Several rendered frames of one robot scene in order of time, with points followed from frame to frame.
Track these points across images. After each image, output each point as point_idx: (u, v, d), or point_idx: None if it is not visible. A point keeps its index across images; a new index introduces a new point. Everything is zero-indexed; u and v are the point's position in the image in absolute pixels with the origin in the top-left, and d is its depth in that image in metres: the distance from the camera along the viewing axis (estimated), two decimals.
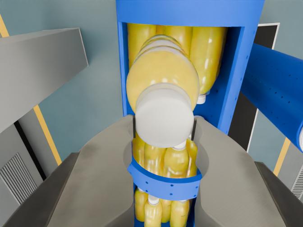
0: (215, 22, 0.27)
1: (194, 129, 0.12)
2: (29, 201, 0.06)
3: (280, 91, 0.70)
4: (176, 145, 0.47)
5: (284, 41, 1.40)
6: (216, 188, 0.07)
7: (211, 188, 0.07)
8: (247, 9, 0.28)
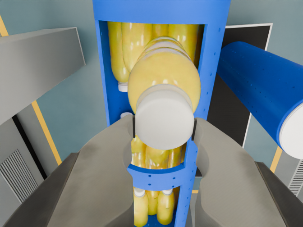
0: (176, 20, 0.29)
1: (194, 129, 0.12)
2: (28, 201, 0.06)
3: (264, 91, 0.72)
4: None
5: (278, 41, 1.41)
6: (216, 188, 0.07)
7: (211, 188, 0.07)
8: (208, 7, 0.30)
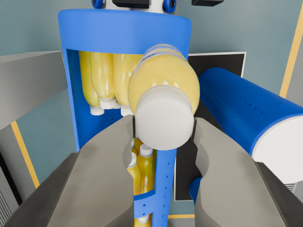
0: (135, 51, 0.30)
1: (194, 129, 0.12)
2: (29, 201, 0.06)
3: (237, 115, 0.76)
4: None
5: (253, 67, 1.52)
6: (216, 188, 0.07)
7: (211, 188, 0.07)
8: (165, 40, 0.32)
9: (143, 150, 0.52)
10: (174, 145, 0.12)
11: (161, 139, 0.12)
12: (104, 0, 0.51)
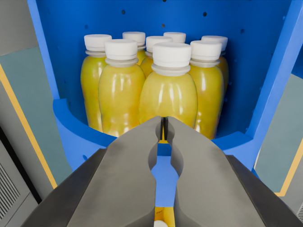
0: None
1: (166, 129, 0.12)
2: (58, 189, 0.07)
3: None
4: (165, 58, 0.17)
5: None
6: (193, 187, 0.07)
7: (188, 188, 0.07)
8: None
9: (201, 45, 0.21)
10: None
11: None
12: None
